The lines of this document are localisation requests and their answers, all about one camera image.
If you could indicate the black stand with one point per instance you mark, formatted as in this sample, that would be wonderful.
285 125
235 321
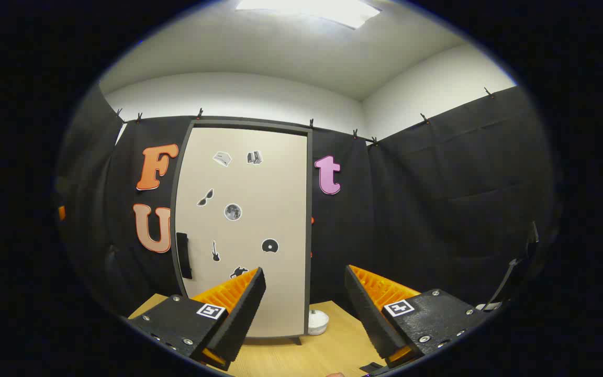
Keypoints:
511 272

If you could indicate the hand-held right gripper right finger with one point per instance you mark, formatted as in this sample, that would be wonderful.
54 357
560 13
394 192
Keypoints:
367 314

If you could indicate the beige cabinet door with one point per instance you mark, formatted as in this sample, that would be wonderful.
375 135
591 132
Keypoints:
275 235

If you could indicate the row of cloth clips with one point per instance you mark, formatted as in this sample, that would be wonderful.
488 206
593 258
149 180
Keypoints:
200 112

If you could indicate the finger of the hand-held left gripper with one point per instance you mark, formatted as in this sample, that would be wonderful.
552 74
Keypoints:
61 212

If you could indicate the black backdrop cloth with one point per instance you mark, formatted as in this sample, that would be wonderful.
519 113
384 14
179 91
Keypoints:
427 209

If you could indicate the dark grey cabinet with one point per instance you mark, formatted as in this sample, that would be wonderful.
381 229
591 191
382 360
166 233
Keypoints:
309 209

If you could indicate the ceiling light panel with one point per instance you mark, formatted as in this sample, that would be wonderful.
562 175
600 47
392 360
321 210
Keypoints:
312 9

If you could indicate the white round container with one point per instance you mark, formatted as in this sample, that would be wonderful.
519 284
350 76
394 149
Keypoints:
318 320

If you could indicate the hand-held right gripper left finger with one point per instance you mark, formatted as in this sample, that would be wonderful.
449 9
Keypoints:
244 314

